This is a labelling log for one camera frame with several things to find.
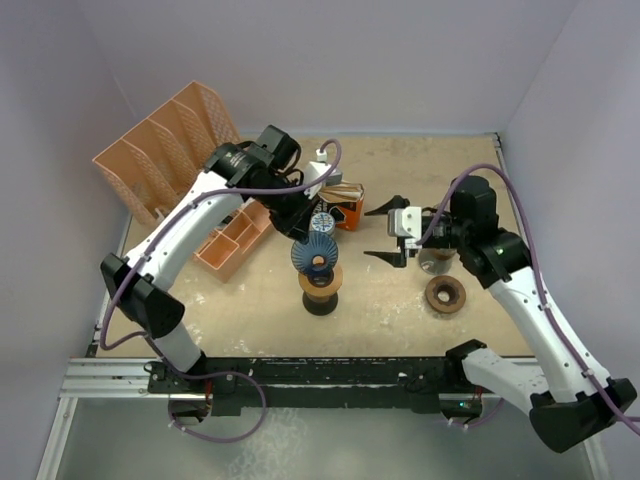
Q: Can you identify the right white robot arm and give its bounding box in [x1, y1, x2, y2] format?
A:
[371, 175, 637, 453]

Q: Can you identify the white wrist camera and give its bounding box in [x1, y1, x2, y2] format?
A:
[303, 149, 343, 186]
[387, 206, 423, 249]

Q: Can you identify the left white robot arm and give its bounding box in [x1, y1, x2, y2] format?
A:
[100, 126, 314, 392]

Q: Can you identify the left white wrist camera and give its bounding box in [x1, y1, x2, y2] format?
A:
[303, 149, 343, 186]

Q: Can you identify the blue glass dripper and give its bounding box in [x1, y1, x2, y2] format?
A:
[291, 231, 339, 277]

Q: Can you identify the clear glass carafe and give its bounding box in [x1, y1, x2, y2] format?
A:
[418, 248, 456, 276]

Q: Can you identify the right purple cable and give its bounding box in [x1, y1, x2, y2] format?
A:
[419, 164, 640, 436]

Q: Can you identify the orange coffee filter box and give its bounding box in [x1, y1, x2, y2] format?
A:
[318, 182, 365, 232]

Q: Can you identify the dark wooden dripper ring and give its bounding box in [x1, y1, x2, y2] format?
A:
[424, 274, 468, 315]

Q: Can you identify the purple cable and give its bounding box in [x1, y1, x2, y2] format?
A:
[419, 164, 640, 436]
[99, 138, 344, 442]

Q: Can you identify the light wooden dripper ring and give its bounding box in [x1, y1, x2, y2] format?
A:
[298, 264, 345, 297]

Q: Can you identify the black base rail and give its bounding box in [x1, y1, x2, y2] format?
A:
[144, 356, 491, 418]

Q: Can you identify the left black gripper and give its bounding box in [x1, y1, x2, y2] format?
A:
[252, 176, 321, 244]

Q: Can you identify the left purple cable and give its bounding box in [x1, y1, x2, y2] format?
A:
[99, 138, 344, 442]

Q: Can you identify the pink plastic desk organizer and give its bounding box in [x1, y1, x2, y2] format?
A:
[93, 81, 273, 283]

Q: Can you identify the small blue white jar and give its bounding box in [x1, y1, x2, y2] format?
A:
[309, 212, 336, 237]

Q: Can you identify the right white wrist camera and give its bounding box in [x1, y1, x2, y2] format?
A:
[387, 206, 423, 249]

